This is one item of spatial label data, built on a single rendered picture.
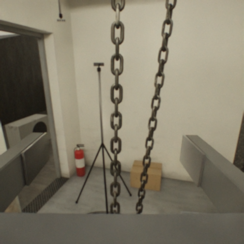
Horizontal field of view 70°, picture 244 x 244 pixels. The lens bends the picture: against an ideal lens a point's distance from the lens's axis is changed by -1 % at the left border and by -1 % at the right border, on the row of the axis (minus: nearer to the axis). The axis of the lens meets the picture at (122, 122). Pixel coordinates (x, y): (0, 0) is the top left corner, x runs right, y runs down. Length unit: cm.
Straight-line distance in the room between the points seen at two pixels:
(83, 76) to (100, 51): 46
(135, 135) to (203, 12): 177
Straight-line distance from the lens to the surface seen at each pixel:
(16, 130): 368
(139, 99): 252
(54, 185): 289
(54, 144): 275
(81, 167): 288
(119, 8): 24
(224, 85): 251
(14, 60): 675
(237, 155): 54
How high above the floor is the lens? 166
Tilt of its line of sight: 18 degrees down
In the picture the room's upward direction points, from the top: 1 degrees counter-clockwise
